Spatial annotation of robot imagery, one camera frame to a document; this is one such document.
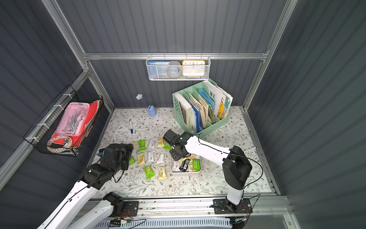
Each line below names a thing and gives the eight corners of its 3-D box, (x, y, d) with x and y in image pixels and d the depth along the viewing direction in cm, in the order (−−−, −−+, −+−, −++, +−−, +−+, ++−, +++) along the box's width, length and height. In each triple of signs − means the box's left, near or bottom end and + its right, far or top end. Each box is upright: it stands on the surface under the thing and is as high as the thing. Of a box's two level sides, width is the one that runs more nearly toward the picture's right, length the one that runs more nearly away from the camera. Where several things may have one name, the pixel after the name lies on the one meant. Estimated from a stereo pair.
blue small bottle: (149, 117, 117) (147, 109, 110) (150, 112, 120) (148, 104, 113) (156, 117, 117) (153, 108, 110) (156, 112, 120) (154, 104, 113)
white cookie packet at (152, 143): (148, 148, 99) (147, 146, 97) (150, 140, 103) (149, 138, 101) (155, 148, 99) (154, 146, 97) (156, 140, 103) (156, 138, 101)
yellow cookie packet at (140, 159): (138, 165, 90) (137, 164, 89) (138, 155, 95) (137, 154, 93) (144, 164, 91) (144, 163, 89) (144, 154, 95) (143, 152, 94)
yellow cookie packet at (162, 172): (158, 180, 85) (158, 178, 83) (158, 167, 90) (157, 166, 88) (166, 178, 85) (166, 177, 84) (166, 166, 90) (165, 165, 89)
